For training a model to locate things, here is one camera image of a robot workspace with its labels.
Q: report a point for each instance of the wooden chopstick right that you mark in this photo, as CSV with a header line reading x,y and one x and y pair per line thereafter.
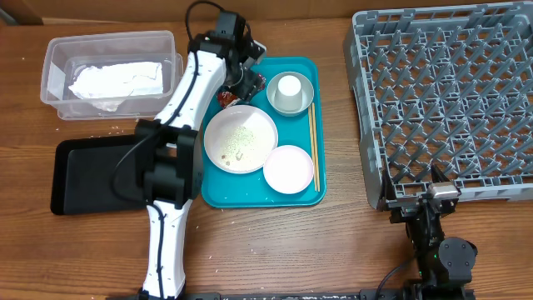
x,y
312,116

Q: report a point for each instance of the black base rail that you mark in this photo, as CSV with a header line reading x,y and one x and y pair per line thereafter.
x,y
364,294

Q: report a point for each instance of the large white plate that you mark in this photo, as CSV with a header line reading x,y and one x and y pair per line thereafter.
x,y
239,139

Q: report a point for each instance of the grey dishwasher rack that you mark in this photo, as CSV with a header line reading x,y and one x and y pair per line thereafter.
x,y
448,88

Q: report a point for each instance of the teal plastic tray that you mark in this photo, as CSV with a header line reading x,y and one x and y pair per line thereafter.
x,y
222,189

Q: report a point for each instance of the grey-white bowl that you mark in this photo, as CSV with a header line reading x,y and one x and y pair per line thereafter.
x,y
307,92

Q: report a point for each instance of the wooden chopstick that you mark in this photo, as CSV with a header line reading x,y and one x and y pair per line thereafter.
x,y
311,147
312,116

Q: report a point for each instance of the black tray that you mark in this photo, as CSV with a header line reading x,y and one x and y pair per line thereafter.
x,y
81,176

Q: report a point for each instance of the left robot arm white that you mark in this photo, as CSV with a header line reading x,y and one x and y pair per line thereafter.
x,y
168,154

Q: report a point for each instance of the white napkin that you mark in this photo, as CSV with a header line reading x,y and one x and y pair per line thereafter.
x,y
118,81

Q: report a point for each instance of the red snack wrapper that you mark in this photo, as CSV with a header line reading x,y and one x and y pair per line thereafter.
x,y
227,99

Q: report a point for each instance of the white paper cup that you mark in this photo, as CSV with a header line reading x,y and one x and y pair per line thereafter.
x,y
288,94

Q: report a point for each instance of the small pink bowl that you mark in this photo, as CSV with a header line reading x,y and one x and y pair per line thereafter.
x,y
288,169

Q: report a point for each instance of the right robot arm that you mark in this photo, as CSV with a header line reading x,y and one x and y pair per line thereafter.
x,y
444,263

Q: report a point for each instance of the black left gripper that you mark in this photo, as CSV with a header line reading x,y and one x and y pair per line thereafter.
x,y
247,86

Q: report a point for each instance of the wooden chopstick left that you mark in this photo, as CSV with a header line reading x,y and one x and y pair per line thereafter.
x,y
311,147

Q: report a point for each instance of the clear plastic waste bin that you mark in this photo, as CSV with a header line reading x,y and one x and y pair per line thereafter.
x,y
66,57

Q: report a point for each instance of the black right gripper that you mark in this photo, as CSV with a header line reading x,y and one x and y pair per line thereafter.
x,y
404,209

